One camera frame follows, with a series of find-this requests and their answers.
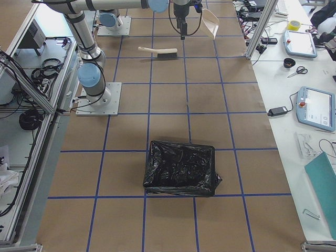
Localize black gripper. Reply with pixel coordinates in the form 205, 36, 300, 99
173, 0, 202, 40

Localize white plastic dustpan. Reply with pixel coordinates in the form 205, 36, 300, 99
200, 9, 219, 40

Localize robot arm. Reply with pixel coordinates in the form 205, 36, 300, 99
31, 0, 203, 74
99, 9, 123, 31

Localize yellow tape roll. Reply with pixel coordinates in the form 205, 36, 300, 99
287, 20, 301, 31

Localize small black bowl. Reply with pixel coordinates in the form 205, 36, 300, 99
283, 58, 296, 69

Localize far teach pendant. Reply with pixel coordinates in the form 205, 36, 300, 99
283, 30, 317, 58

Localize teach pendant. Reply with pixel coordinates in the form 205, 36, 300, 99
296, 86, 335, 132
283, 30, 317, 58

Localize black power adapter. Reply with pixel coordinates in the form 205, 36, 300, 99
267, 106, 289, 117

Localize near teach pendant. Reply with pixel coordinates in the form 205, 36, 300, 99
296, 86, 335, 132

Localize teal folder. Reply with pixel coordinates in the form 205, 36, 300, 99
304, 152, 335, 239

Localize metal allen key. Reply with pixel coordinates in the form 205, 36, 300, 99
302, 208, 320, 220

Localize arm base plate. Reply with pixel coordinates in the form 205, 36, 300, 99
76, 82, 122, 116
97, 13, 132, 37

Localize aluminium frame post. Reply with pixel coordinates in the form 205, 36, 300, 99
245, 0, 277, 60

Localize black handled scissors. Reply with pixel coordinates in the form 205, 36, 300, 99
288, 66, 308, 78

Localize coiled black cable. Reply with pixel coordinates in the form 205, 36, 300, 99
18, 108, 44, 131

